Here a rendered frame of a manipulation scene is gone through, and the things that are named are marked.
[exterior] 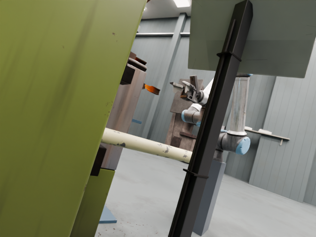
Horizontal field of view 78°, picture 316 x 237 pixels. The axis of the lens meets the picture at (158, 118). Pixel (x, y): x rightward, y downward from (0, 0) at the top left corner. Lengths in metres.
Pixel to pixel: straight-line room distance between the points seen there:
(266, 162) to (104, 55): 6.90
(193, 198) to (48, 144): 0.36
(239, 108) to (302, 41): 1.08
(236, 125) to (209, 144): 1.17
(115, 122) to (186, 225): 0.48
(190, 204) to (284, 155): 6.77
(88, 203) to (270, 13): 0.88
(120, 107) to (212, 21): 0.46
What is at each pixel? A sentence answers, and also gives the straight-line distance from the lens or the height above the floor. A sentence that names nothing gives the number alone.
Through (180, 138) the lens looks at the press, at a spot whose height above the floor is 0.76.
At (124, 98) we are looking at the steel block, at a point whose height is 0.77.
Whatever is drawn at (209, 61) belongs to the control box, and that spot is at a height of 0.94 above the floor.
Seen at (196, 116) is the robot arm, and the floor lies 0.86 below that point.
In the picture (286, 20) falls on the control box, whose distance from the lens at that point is 0.64.
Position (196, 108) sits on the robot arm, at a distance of 1.43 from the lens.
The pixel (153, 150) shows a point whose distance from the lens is 0.66.
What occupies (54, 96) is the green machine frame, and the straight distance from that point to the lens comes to 0.49.
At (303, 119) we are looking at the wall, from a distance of 7.43.
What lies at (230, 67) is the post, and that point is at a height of 0.89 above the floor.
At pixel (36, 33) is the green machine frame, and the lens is 0.51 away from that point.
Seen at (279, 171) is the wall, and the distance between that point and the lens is 7.21.
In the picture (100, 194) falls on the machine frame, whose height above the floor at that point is 0.36.
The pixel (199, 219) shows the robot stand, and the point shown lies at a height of 0.11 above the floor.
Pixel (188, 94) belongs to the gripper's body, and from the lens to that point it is 1.21.
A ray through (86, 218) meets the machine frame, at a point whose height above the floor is 0.26.
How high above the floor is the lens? 0.67
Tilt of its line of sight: 4 degrees up
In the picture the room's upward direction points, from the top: 17 degrees clockwise
